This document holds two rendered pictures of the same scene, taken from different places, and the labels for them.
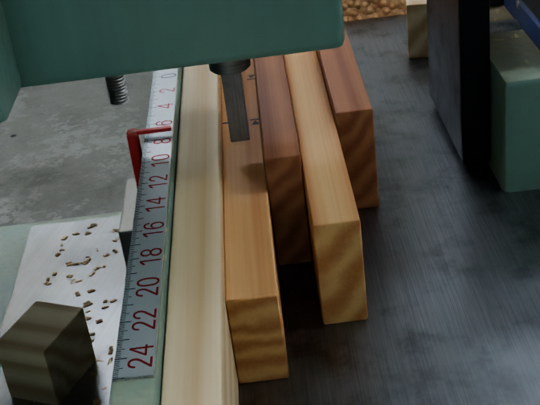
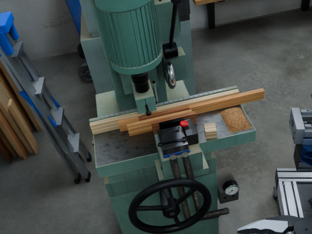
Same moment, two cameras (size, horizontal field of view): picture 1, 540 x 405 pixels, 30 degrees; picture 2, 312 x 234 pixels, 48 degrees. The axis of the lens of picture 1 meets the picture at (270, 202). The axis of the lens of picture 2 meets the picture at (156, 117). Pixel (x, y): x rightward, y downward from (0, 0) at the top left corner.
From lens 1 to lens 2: 129 cm
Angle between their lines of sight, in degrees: 68
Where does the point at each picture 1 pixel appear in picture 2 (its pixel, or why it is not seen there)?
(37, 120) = not seen: outside the picture
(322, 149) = (143, 121)
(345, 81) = (160, 120)
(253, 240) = (128, 120)
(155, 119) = not seen: hidden behind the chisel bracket
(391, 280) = (136, 137)
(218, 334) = (108, 120)
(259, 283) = (120, 122)
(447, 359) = (122, 142)
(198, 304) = (113, 119)
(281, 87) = (158, 114)
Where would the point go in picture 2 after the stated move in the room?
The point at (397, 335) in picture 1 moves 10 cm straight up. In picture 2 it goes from (126, 139) to (121, 119)
